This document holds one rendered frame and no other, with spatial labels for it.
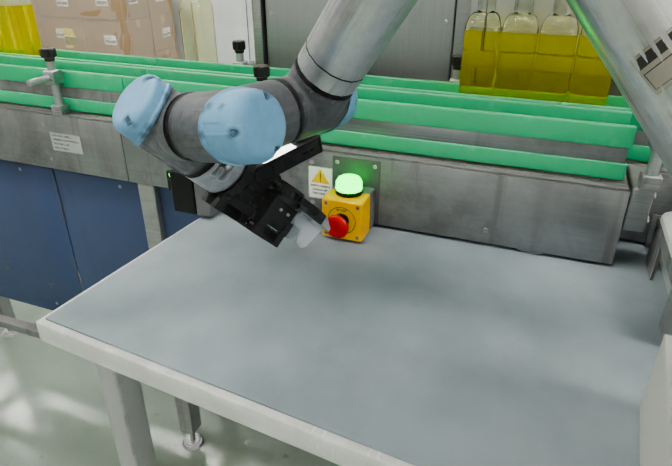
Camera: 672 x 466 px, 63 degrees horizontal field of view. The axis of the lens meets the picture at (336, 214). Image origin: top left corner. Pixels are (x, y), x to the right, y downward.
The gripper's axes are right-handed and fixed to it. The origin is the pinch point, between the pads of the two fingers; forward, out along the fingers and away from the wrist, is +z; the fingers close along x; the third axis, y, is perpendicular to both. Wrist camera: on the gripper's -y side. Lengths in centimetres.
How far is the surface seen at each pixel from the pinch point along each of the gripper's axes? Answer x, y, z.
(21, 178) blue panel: -77, 27, -13
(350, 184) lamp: -1.6, -7.3, 1.6
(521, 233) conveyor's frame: 18.8, -15.4, 18.8
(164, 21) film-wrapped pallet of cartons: -382, -84, 111
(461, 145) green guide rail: 8.4, -21.6, 7.2
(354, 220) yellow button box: 0.5, -2.9, 4.8
